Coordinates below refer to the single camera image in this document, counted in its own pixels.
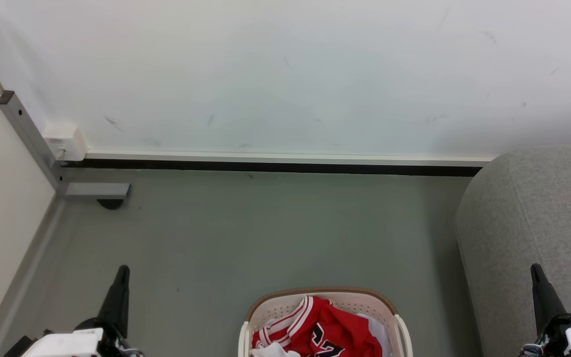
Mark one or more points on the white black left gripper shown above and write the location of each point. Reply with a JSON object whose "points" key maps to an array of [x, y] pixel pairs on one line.
{"points": [[67, 344]]}

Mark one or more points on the white garment with red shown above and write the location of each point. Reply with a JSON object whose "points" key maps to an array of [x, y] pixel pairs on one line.
{"points": [[273, 351]]}

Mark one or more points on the red basketball jersey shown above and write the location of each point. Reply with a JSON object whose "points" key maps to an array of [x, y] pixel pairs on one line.
{"points": [[335, 322]]}

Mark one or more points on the grey fabric sofa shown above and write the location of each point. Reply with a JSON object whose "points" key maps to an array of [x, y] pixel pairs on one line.
{"points": [[538, 208]]}

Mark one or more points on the black round foot pad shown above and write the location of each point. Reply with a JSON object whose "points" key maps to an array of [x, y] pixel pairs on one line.
{"points": [[111, 204]]}

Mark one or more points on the grey metal foot bar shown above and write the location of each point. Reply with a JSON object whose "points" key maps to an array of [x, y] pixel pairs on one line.
{"points": [[97, 190]]}

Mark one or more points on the cream laundry basket brown rim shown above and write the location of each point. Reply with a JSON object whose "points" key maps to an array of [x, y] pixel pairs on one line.
{"points": [[345, 300]]}

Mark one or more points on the white and black baseboard strip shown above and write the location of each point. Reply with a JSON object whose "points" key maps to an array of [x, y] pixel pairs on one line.
{"points": [[265, 158]]}

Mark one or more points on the white wall socket box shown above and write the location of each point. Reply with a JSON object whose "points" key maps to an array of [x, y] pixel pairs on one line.
{"points": [[65, 139]]}

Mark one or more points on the grey metal frame post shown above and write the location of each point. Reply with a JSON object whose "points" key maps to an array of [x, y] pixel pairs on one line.
{"points": [[23, 124]]}

